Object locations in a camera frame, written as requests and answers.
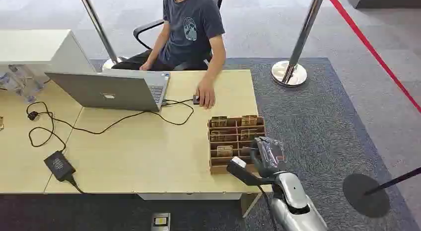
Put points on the black power adapter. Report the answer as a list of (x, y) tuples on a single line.
[(59, 165)]

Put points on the wooden card box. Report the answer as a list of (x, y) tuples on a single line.
[(230, 144)]

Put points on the chrome stanchion post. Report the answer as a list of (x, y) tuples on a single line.
[(302, 38), (98, 28)]

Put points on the black stanchion post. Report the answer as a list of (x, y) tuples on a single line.
[(365, 195)]

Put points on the person's right hand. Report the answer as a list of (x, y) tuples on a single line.
[(145, 66)]

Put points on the card with gold print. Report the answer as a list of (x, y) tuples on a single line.
[(218, 136), (249, 120), (218, 121), (224, 151)]

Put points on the black office chair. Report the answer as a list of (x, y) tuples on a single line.
[(148, 27)]

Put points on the floor socket box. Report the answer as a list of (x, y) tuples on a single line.
[(161, 222)]

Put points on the clear plastic holder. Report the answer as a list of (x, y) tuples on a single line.
[(19, 83)]

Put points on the silver laptop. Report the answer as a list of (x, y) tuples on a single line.
[(108, 93)]

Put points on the white cabinet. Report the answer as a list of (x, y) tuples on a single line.
[(36, 46)]

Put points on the black computer mouse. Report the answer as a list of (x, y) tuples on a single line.
[(196, 100)]

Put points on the person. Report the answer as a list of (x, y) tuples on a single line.
[(190, 28)]

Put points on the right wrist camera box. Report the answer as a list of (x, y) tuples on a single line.
[(241, 172)]

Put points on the person's left hand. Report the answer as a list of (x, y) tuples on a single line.
[(206, 94)]

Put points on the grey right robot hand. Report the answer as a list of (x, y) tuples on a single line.
[(269, 157)]

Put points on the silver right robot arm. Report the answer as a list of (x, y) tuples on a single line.
[(291, 193)]

